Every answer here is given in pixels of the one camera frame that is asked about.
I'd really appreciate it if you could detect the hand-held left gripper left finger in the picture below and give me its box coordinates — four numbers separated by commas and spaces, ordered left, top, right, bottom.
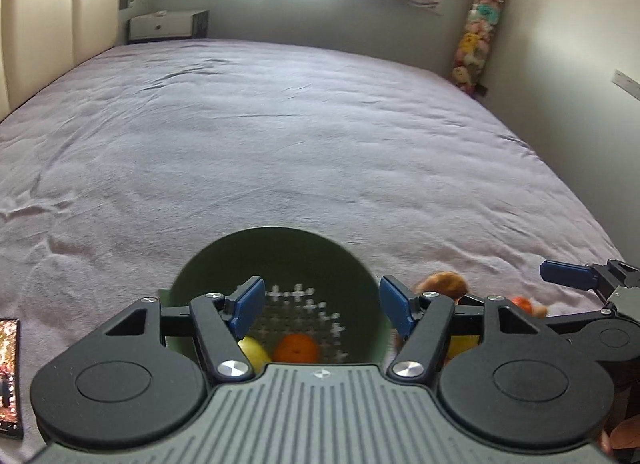
102, 276, 266, 385

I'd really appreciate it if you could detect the black smartphone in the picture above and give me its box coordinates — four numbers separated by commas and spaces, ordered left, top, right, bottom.
0, 318, 25, 441

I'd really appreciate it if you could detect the green plastic colander bowl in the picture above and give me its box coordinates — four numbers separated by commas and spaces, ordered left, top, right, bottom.
159, 226, 393, 375

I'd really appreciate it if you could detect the small orange tangerine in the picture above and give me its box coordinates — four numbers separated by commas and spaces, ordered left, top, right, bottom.
511, 296, 548, 319
272, 334, 320, 364

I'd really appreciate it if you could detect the cream padded headboard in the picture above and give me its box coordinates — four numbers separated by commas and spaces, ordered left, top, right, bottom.
0, 0, 122, 121

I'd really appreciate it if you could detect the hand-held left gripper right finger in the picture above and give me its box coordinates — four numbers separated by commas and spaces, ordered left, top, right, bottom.
379, 276, 546, 387

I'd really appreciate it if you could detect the lilac bed sheet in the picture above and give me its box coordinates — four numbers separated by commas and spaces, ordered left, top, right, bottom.
0, 38, 626, 464

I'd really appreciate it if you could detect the hanging plush toy column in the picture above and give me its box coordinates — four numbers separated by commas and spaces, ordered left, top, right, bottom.
452, 0, 506, 97

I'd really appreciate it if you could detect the white nightstand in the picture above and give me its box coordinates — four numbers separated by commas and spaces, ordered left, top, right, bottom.
127, 10, 210, 44

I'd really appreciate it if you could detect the overripe brown banana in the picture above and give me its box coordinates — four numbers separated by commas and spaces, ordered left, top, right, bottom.
412, 271, 469, 305

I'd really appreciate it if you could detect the white wall strip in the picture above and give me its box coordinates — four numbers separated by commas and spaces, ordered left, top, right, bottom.
612, 68, 640, 97

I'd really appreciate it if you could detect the yellow lemon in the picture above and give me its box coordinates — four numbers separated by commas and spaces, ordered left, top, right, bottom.
447, 335, 481, 361
237, 336, 272, 374

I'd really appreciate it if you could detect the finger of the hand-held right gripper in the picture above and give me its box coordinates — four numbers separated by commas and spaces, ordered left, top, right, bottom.
539, 259, 640, 302
542, 308, 621, 333

